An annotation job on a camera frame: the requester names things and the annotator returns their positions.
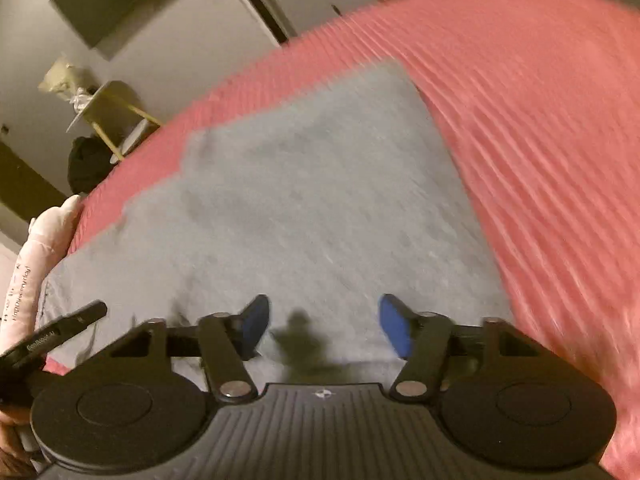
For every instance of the yellow-legged round side table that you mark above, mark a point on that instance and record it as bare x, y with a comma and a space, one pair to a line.
115, 105

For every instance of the black wall television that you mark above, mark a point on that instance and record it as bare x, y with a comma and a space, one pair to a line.
115, 0

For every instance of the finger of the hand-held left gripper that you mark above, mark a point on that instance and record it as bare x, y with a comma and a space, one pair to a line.
82, 316

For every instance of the wrapped flower bouquet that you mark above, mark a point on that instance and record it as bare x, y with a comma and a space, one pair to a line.
62, 80

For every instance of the grey pants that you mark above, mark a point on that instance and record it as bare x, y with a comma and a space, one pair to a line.
300, 210

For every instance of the black bag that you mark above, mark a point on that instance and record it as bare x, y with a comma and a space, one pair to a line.
87, 162

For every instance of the red ribbed bed blanket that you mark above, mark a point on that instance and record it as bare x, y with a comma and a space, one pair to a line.
525, 110

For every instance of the person's left hand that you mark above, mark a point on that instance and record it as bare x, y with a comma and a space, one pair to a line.
14, 427

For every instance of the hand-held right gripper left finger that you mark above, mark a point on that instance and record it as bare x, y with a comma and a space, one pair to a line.
255, 322

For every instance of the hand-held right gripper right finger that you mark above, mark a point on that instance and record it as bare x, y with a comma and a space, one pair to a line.
395, 322

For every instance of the pink plush toy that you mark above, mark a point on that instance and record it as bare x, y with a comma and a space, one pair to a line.
35, 260

